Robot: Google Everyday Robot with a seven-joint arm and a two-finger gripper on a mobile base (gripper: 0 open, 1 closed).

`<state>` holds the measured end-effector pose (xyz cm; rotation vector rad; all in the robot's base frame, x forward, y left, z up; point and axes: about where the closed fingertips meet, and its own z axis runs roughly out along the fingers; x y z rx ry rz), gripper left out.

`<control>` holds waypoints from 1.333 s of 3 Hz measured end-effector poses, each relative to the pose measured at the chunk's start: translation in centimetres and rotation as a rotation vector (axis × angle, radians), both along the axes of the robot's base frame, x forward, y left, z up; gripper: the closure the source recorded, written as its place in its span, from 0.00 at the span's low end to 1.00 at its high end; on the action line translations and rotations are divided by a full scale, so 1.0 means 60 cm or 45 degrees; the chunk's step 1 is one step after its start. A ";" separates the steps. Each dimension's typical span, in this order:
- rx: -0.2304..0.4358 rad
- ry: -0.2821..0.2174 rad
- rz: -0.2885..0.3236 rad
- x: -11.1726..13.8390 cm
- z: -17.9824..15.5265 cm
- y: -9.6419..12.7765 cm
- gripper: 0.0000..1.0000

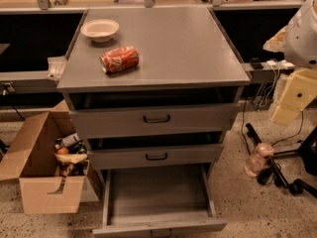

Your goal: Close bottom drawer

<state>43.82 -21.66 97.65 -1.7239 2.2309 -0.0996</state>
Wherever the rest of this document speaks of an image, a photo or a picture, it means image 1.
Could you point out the grey drawer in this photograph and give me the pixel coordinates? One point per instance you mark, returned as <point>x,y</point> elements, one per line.
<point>158,202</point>
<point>146,121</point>
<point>154,156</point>

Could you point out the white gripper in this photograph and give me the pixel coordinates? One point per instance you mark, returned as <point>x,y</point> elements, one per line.
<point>302,39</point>

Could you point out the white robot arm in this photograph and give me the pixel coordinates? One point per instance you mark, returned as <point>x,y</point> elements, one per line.
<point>299,44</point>

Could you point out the grey metal bracket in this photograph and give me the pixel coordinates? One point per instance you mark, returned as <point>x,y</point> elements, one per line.
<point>56,68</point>

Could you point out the grey top drawer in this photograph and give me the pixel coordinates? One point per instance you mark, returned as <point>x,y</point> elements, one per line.
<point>146,121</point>

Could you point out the crushed orange soda can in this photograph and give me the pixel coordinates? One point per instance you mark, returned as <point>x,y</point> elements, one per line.
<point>119,59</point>

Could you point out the white bottle in box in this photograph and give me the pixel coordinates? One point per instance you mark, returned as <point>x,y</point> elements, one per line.
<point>66,141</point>

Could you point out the yellow snack bag in box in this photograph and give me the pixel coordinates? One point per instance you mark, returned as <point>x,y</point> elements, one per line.
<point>71,164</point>

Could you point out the white power strip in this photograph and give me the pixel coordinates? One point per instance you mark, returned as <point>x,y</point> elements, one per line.
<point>281,64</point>

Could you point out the grey drawer cabinet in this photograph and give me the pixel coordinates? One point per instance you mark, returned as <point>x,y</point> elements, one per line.
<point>184,59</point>

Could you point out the grey bottom drawer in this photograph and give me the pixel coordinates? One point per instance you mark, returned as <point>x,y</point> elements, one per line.
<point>158,202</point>

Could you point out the white paper bowl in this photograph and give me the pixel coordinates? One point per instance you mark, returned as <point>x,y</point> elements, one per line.
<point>99,31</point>

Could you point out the orange fruit in box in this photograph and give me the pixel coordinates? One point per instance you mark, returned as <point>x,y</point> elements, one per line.
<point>63,151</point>

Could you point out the black power adapter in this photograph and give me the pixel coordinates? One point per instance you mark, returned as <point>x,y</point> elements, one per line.
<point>256,63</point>

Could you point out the black stand base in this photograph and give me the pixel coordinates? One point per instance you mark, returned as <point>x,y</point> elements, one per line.
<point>307,151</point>

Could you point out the brown cardboard box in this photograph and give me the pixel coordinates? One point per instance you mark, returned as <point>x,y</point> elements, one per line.
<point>30,159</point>

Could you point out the grey middle drawer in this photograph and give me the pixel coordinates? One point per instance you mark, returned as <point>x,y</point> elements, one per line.
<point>154,156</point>

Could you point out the clear plastic bottle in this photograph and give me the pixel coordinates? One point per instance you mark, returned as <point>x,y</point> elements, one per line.
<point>257,160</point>

